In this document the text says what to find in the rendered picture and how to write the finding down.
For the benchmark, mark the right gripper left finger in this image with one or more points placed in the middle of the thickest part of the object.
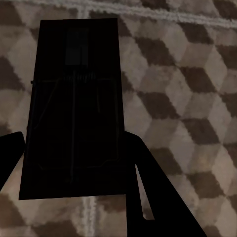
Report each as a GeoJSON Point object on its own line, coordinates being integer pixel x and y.
{"type": "Point", "coordinates": [12, 147]}

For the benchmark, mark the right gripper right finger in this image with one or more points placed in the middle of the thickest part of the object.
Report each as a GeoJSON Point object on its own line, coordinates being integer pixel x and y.
{"type": "Point", "coordinates": [172, 217]}

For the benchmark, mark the mousetrap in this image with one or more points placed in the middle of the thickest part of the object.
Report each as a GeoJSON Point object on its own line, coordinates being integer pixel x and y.
{"type": "Point", "coordinates": [75, 135]}

